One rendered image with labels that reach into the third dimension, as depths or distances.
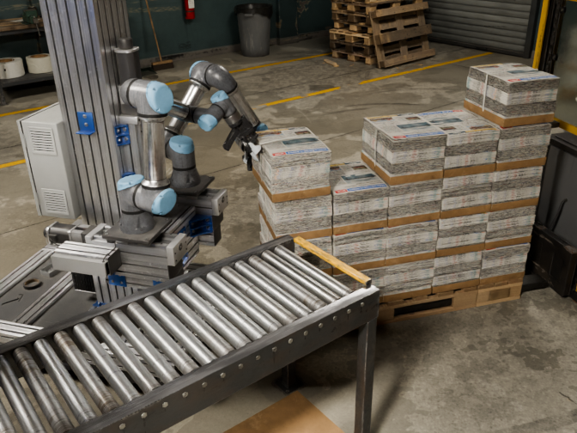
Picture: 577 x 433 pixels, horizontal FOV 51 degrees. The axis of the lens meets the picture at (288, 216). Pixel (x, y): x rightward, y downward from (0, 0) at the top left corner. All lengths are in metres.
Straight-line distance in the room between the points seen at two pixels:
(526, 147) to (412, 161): 0.63
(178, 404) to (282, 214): 1.24
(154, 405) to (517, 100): 2.21
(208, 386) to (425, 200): 1.64
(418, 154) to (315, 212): 0.57
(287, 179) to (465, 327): 1.34
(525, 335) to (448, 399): 0.70
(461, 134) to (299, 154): 0.82
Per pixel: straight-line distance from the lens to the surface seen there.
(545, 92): 3.24
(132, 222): 2.61
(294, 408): 2.88
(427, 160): 3.00
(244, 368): 1.93
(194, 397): 1.88
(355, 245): 3.03
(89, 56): 2.66
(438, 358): 3.20
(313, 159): 2.74
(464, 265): 3.41
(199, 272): 2.33
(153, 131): 2.40
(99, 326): 2.14
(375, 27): 9.04
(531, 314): 3.66
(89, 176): 2.87
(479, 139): 3.10
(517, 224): 3.46
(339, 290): 2.21
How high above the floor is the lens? 2.02
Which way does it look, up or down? 27 degrees down
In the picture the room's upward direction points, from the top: 1 degrees counter-clockwise
